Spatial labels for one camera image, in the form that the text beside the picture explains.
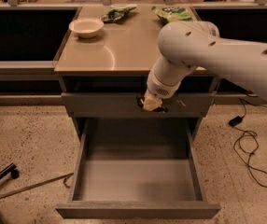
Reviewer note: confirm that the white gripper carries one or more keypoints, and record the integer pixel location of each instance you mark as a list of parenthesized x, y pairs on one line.
[(159, 88)]

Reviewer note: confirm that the black rxbar chocolate bar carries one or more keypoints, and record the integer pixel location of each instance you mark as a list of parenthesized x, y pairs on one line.
[(159, 109)]

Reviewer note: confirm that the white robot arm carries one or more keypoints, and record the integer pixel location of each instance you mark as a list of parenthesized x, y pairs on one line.
[(187, 45)]

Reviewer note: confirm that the grey drawer cabinet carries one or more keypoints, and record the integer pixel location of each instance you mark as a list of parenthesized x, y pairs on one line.
[(119, 60)]

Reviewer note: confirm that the closed grey top drawer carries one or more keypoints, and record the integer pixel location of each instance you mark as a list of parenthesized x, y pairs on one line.
[(125, 105)]

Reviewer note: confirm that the open grey middle drawer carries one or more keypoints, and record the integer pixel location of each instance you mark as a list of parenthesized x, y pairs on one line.
[(137, 168)]

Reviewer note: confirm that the black power adapter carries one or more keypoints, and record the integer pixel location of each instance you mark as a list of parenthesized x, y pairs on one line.
[(235, 121)]

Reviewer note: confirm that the light green chip bag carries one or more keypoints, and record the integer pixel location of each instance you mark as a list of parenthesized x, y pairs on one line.
[(170, 14)]

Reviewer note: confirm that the dark green snack bag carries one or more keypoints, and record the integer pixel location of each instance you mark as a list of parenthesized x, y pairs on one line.
[(116, 14)]

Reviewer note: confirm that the white bowl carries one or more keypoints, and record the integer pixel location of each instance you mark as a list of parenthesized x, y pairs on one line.
[(86, 27)]

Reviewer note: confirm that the grey metal floor rod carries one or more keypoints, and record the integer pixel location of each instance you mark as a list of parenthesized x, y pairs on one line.
[(34, 186)]

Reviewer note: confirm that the black chair leg with caster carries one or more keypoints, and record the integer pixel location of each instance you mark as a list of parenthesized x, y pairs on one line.
[(10, 170)]

